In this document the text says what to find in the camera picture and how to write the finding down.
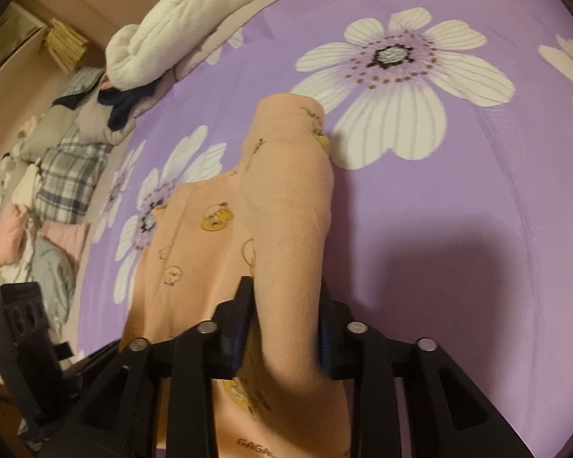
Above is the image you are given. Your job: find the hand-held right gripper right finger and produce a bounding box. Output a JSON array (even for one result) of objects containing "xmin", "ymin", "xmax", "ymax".
[{"xmin": 317, "ymin": 286, "xmax": 536, "ymax": 458}]

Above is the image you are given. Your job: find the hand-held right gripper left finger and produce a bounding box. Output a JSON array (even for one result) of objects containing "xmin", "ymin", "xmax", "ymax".
[{"xmin": 74, "ymin": 276, "xmax": 256, "ymax": 458}]

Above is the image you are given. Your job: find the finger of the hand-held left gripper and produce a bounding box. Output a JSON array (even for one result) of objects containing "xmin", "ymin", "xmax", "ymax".
[{"xmin": 62, "ymin": 342, "xmax": 124, "ymax": 382}]

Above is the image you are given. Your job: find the orange cartoon-print small shirt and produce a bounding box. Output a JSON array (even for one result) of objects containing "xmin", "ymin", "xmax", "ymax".
[{"xmin": 119, "ymin": 93, "xmax": 359, "ymax": 458}]

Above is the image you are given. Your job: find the grey garment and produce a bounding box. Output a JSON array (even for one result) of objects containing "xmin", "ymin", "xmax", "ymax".
[{"xmin": 26, "ymin": 239, "xmax": 77, "ymax": 320}]

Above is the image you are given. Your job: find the pink garment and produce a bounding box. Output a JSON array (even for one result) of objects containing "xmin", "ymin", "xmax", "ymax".
[{"xmin": 0, "ymin": 203, "xmax": 32, "ymax": 265}]

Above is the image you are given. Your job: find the pink cloth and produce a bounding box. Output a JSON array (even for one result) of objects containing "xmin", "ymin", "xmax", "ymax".
[{"xmin": 40, "ymin": 222, "xmax": 91, "ymax": 273}]

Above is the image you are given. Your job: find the white garment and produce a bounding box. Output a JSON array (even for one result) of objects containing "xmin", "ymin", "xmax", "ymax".
[{"xmin": 12, "ymin": 164, "xmax": 44, "ymax": 208}]

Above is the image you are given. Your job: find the plaid pillow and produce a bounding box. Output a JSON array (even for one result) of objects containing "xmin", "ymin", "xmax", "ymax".
[{"xmin": 33, "ymin": 140, "xmax": 115, "ymax": 225}]

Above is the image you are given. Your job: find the purple floral bed sheet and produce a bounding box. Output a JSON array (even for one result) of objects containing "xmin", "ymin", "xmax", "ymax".
[{"xmin": 76, "ymin": 0, "xmax": 573, "ymax": 458}]

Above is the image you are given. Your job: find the grey plaid-trimmed pillow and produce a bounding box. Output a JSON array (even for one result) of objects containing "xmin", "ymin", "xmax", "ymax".
[{"xmin": 74, "ymin": 90, "xmax": 139, "ymax": 146}]

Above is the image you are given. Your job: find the navy garment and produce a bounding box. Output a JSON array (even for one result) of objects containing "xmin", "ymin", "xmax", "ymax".
[{"xmin": 98, "ymin": 81, "xmax": 156, "ymax": 129}]

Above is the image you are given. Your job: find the blue striped cloth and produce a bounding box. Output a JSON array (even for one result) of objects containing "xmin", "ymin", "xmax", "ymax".
[{"xmin": 52, "ymin": 68, "xmax": 105, "ymax": 103}]

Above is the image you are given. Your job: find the yellow hanging fringe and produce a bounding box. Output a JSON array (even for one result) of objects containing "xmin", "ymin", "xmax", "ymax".
[{"xmin": 45, "ymin": 18, "xmax": 89, "ymax": 73}]

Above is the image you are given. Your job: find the beige wall shelf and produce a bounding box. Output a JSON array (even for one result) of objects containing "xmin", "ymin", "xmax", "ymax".
[{"xmin": 0, "ymin": 0, "xmax": 46, "ymax": 87}]

